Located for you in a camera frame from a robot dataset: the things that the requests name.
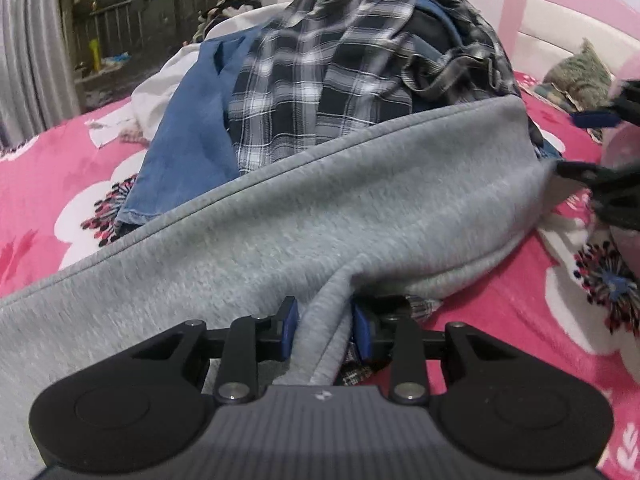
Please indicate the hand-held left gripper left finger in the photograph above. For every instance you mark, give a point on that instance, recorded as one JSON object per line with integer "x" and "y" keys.
{"x": 289, "y": 317}

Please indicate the metal balcony railing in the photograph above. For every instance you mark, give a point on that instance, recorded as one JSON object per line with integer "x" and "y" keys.
{"x": 140, "y": 15}

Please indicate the pale pink fluffy quilt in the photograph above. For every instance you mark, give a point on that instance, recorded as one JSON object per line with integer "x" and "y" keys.
{"x": 622, "y": 145}

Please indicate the blue jeans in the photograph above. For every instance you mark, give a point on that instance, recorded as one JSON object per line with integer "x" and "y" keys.
{"x": 190, "y": 125}

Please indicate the white garment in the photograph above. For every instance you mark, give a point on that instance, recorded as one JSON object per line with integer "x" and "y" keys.
{"x": 160, "y": 75}

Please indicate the grey curtain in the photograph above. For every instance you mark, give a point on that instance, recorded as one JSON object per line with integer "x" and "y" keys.
{"x": 30, "y": 50}

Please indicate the grey sweatshirt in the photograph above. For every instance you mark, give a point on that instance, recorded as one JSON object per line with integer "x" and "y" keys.
{"x": 300, "y": 210}

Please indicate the yellow-green bottle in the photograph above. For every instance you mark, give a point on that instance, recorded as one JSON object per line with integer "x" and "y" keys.
{"x": 94, "y": 55}

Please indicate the pink floral blanket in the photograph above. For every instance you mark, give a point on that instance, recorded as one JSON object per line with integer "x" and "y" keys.
{"x": 40, "y": 185}

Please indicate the pink headboard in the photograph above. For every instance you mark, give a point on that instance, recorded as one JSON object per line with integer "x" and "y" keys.
{"x": 555, "y": 15}

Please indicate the small folding table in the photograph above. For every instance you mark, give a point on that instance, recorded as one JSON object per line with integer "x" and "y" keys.
{"x": 110, "y": 75}

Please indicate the dark plaid shirt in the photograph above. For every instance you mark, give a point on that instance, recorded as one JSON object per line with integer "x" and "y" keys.
{"x": 310, "y": 75}

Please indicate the grey-green fuzzy cushion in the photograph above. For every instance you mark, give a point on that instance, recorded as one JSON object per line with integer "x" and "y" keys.
{"x": 580, "y": 75}

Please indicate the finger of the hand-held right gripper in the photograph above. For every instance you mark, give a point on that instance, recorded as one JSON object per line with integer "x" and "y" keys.
{"x": 600, "y": 174}
{"x": 595, "y": 119}

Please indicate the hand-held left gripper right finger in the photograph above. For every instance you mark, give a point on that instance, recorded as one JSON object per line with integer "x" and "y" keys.
{"x": 361, "y": 332}

